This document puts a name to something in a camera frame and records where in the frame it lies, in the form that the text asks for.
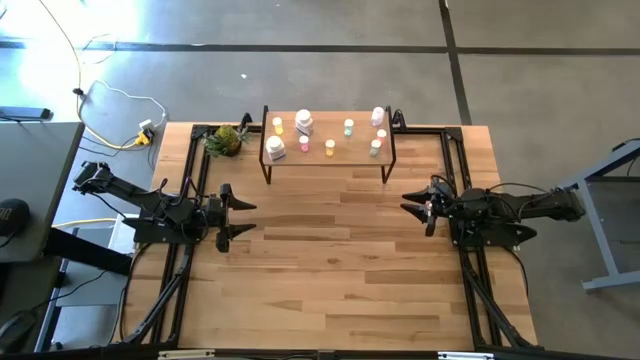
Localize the wooden shelf with black legs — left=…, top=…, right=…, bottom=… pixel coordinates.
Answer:
left=258, top=104, right=398, bottom=185

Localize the black metal table frame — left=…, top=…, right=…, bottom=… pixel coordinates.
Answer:
left=119, top=121, right=540, bottom=354

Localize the black desk bar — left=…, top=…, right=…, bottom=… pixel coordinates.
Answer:
left=43, top=227, right=134, bottom=276

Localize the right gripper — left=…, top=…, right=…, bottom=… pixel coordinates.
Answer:
left=400, top=180, right=454, bottom=238

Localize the grey desk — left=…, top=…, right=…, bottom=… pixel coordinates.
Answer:
left=0, top=121, right=86, bottom=264

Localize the silver aluminium extrusion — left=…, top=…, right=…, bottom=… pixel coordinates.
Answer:
left=438, top=351, right=494, bottom=360
left=158, top=349, right=215, bottom=360

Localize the black computer mouse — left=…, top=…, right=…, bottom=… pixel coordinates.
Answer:
left=0, top=310, right=37, bottom=354

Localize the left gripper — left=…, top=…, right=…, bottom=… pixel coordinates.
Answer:
left=206, top=183, right=258, bottom=254

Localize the white cable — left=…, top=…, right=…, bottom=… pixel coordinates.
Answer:
left=77, top=32, right=169, bottom=126

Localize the yellow cable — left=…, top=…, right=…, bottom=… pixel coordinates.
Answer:
left=52, top=217, right=119, bottom=229
left=38, top=0, right=151, bottom=150

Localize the white bottle with blue label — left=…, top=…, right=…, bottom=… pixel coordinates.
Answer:
left=264, top=134, right=287, bottom=162
left=294, top=108, right=315, bottom=137

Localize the blue-grey metal table frame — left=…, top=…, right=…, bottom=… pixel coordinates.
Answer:
left=582, top=139, right=640, bottom=294

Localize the small pineapple toy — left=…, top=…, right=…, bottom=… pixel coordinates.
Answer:
left=201, top=123, right=251, bottom=159

